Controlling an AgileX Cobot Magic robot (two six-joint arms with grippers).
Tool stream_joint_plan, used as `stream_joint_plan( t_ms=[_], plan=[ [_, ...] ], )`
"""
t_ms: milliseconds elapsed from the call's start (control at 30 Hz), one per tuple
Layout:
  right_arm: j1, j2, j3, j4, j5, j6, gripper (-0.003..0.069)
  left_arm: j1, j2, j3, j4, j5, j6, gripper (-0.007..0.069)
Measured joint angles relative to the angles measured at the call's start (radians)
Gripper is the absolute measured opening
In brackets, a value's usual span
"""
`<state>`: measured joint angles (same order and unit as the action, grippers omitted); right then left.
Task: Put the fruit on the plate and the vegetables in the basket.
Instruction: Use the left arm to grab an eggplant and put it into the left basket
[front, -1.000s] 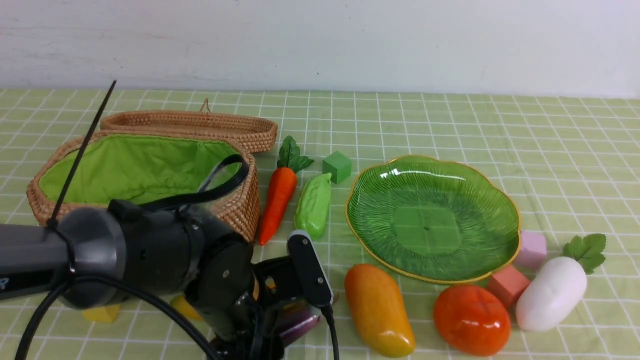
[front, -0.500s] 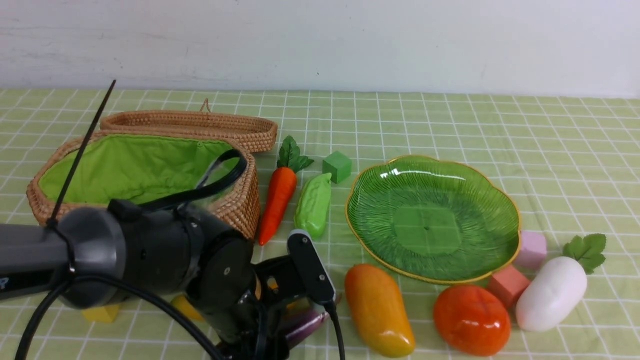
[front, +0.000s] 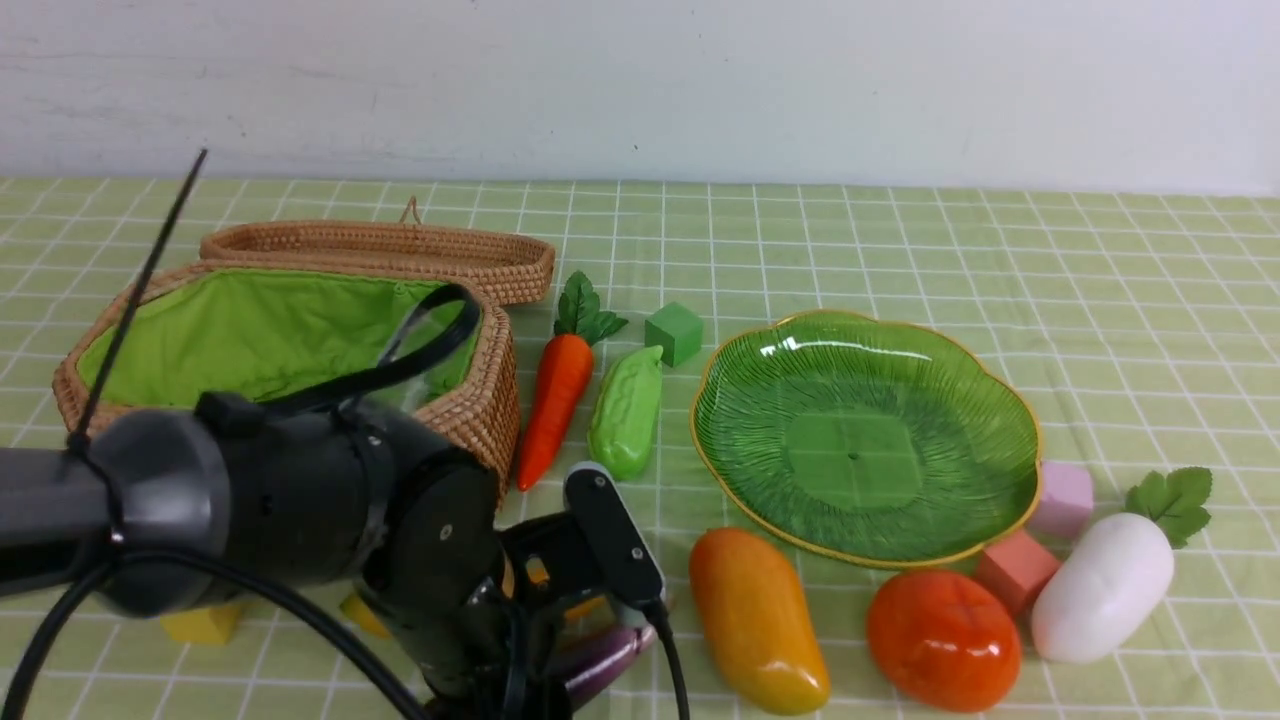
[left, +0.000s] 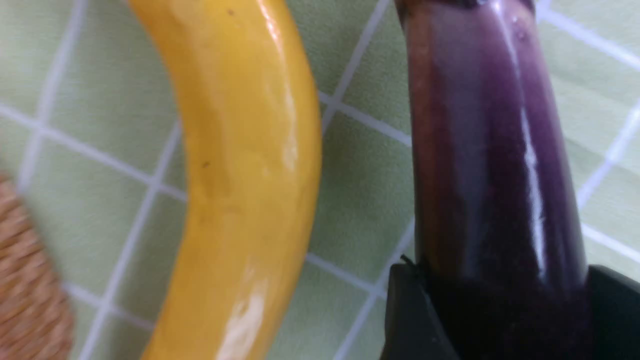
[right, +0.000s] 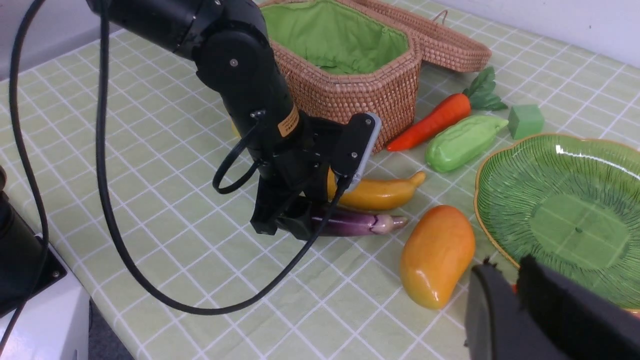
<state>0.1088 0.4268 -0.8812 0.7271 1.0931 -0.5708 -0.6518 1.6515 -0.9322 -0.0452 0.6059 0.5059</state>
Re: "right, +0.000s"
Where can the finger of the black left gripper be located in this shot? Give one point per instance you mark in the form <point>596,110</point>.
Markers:
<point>302,218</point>

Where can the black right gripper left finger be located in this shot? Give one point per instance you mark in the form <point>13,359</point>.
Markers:
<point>496,325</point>

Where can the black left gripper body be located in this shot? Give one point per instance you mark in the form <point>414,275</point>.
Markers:
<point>293,161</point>

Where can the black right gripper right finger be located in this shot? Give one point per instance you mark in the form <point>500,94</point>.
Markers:
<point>580,323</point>

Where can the purple toy eggplant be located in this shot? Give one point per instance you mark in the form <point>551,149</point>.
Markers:
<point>353,223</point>

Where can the yellow toy banana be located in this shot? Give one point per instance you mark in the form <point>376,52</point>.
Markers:
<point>382,195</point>

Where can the orange yellow toy mango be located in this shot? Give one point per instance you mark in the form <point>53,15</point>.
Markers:
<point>438,252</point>

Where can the green toy cucumber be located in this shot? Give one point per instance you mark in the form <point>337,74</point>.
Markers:
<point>462,142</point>

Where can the orange toy carrot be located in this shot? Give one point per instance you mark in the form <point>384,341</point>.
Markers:
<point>478,96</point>

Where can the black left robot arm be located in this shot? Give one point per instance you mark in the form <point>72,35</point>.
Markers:
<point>228,42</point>

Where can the woven rattan basket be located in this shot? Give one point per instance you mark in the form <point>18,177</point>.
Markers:
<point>340,58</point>

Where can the green glass leaf plate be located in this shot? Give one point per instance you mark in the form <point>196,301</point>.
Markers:
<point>570,202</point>

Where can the green checkered tablecloth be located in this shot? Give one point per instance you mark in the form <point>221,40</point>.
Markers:
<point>167,134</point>

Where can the woven rattan basket lid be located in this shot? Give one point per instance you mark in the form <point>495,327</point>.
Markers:
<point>440,44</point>

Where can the green foam cube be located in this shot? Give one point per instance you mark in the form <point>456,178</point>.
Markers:
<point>525,120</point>

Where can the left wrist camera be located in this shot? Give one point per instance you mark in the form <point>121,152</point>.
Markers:
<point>353,150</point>

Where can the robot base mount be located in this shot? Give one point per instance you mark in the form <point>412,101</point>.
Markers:
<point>45,312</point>

